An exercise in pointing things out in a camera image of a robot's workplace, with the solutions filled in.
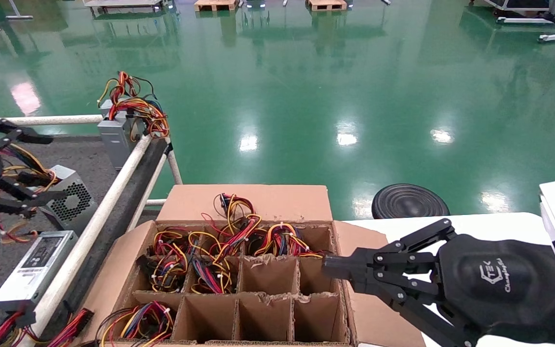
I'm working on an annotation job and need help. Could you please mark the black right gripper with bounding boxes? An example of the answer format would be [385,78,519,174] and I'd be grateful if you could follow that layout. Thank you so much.
[322,218,555,347]

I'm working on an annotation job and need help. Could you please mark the grey power supply with wires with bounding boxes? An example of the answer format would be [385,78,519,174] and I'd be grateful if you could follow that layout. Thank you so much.
[0,142,99,244]

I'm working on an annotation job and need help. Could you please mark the cardboard box with dividers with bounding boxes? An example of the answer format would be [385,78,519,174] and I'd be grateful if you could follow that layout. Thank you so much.
[73,185,427,347]

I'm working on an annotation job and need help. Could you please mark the black round stool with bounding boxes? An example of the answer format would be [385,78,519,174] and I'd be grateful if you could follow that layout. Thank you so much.
[371,183,450,220]

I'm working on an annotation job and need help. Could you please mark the grey power supply on conveyor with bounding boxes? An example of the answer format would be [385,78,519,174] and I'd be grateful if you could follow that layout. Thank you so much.
[0,230,75,347]

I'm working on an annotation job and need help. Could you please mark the gray metal cart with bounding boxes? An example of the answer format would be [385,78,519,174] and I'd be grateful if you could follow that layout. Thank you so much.
[83,0,167,14]

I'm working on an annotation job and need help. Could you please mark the wooden pallet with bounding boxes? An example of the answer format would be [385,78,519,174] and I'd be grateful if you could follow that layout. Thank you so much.
[308,0,347,11]
[194,0,238,12]

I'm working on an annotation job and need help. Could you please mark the black treadmill platform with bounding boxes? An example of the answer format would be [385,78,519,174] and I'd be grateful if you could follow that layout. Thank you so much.
[470,0,555,15]

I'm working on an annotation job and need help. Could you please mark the white tube conveyor frame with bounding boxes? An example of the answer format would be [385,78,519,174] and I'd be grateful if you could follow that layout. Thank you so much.
[0,114,182,347]

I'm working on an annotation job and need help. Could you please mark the silver power supply coloured wires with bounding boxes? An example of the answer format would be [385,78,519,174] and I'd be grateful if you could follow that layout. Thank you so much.
[97,96,170,170]
[97,71,155,121]

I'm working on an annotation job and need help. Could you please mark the white metal frame legs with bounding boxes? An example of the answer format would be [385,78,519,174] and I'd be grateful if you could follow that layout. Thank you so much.
[0,0,32,33]

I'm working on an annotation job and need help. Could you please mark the red wires with black connector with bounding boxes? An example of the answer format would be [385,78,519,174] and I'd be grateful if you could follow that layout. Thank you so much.
[41,308,96,347]

